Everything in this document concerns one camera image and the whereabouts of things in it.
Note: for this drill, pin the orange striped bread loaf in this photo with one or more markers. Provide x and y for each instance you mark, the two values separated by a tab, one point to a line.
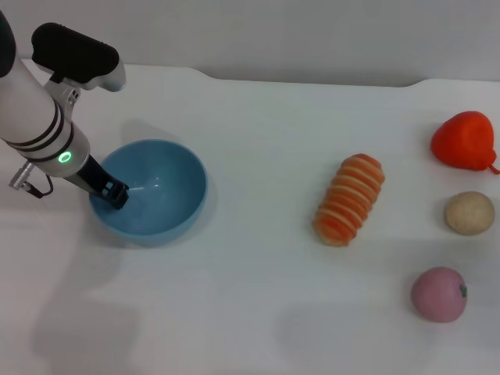
349	199

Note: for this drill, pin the red toy fruit with stem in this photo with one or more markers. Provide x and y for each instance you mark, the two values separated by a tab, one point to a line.
463	140

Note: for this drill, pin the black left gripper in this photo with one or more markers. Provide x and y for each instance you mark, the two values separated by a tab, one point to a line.
91	176

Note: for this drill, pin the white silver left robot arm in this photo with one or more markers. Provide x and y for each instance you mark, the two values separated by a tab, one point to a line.
27	101

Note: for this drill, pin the blue bowl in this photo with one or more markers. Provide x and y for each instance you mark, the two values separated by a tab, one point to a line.
168	195

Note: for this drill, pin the beige round potato toy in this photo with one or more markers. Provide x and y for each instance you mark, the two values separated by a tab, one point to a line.
468	213

